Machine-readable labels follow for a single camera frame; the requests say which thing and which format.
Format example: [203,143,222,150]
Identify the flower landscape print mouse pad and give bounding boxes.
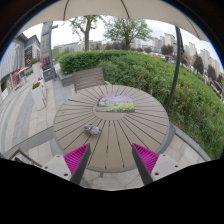
[95,95,136,113]

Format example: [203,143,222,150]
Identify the green hedge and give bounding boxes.
[58,49,224,161]

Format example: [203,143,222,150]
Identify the transparent computer mouse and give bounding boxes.
[83,123,102,137]

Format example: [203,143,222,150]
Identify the round leafy green tree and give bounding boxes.
[103,16,154,51]

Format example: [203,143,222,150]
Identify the dark curved umbrella pole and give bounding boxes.
[165,26,184,113]

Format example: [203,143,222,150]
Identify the tall grey sign pillar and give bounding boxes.
[40,21,59,82]

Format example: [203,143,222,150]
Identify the grey storefront building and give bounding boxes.
[0,33,42,101]

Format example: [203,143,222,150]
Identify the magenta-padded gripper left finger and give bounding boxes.
[41,143,92,186]

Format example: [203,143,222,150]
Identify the tall white planter with plants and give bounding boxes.
[30,58,44,81]

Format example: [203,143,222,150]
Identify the thin-trunk sparse tree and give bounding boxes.
[68,14,104,52]

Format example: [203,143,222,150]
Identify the distant apartment buildings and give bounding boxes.
[129,32,224,79]

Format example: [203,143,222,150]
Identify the beige patio umbrella canopy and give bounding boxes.
[18,0,210,43]

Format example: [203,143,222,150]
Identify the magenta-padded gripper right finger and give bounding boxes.
[131,143,188,186]

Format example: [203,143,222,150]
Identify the white planter with orange flowers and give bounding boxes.
[30,81,47,111]

